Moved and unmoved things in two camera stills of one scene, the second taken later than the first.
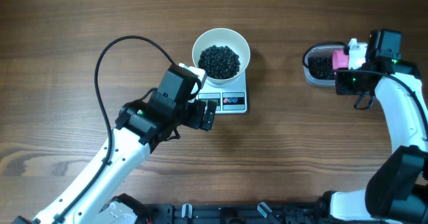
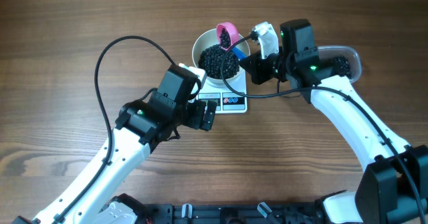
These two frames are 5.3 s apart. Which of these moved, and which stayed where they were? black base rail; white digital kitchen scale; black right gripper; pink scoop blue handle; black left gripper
Moved: black right gripper; pink scoop blue handle
Stayed: white digital kitchen scale; black left gripper; black base rail
